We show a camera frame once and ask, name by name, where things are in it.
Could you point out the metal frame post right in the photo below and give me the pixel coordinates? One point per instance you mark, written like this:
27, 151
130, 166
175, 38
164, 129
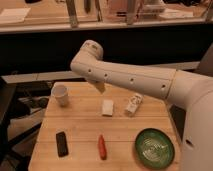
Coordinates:
130, 11

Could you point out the white paper sheet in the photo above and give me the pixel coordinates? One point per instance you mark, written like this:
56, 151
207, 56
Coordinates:
14, 15

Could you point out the metal frame post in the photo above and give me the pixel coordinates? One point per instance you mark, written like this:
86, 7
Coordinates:
72, 13
130, 11

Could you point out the green glass plate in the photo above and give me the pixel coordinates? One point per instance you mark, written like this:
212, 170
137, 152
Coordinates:
154, 149

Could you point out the white sponge block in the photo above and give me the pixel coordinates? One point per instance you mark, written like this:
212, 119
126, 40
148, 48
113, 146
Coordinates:
107, 108

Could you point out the black rectangular bar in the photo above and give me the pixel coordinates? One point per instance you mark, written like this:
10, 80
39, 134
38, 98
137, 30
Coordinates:
62, 147

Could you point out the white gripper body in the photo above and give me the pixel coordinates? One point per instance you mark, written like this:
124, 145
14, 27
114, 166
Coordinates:
99, 86

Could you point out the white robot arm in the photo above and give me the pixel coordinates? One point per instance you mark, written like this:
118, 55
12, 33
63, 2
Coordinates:
190, 91

